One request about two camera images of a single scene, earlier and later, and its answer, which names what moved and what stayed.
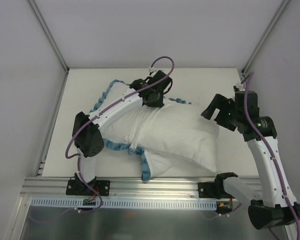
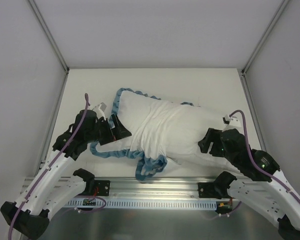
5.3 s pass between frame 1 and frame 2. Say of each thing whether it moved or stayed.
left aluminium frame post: stayed
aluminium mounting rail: stayed
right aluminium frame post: stayed
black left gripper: moved
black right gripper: moved
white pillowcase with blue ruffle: moved
